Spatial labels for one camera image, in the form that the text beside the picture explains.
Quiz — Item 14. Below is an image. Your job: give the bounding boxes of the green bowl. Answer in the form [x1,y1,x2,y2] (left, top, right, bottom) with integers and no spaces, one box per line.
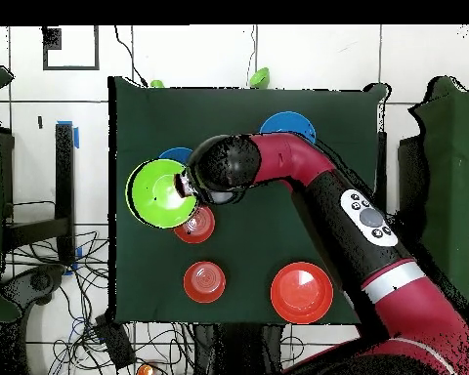
[247,66,271,89]
[125,157,200,230]

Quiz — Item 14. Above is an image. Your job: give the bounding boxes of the orange bowl with ringed bottom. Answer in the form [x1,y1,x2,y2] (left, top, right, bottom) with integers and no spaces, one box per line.
[173,204,217,245]

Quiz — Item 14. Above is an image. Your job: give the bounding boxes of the large orange bowl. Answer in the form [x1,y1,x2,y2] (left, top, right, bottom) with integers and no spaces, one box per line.
[270,261,335,325]

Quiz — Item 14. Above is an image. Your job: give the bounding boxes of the large blue bowl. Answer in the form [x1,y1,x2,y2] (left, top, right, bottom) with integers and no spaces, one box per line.
[259,110,318,145]
[158,146,195,165]

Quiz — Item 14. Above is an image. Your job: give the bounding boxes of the small plain orange bowl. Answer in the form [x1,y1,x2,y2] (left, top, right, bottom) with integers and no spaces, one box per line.
[182,260,227,305]

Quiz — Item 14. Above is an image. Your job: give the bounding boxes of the blue tape strip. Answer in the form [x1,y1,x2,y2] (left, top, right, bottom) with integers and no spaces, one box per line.
[56,119,80,149]

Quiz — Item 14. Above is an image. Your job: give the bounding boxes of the black metal stand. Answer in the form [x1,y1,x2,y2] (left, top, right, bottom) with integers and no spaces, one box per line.
[1,122,77,267]

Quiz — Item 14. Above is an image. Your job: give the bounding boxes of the green bowl on floor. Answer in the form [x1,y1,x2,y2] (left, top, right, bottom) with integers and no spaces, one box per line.
[247,66,271,89]

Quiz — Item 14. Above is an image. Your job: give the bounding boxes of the black power strip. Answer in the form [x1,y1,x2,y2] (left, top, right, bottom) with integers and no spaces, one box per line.
[95,315,137,370]

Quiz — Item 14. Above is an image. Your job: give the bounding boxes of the black chair base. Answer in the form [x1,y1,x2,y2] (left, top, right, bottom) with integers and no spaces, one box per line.
[1,263,67,313]

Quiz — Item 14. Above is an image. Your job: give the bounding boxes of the tangle of black floor cables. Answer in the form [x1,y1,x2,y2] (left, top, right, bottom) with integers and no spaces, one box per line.
[3,229,196,375]

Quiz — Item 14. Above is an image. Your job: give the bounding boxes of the dark square floor frame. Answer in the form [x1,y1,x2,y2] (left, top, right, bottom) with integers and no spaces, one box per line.
[42,24,101,71]

